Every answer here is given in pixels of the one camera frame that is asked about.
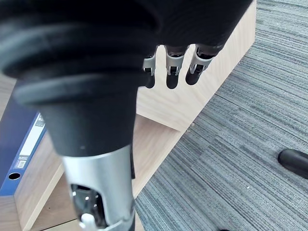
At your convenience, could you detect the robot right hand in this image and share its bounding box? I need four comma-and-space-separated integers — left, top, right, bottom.
0, 0, 253, 231

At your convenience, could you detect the blue lever arch folder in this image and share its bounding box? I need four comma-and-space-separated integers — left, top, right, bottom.
0, 92, 48, 198

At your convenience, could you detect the light wood cabinet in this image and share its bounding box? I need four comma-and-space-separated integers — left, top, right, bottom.
0, 0, 257, 231

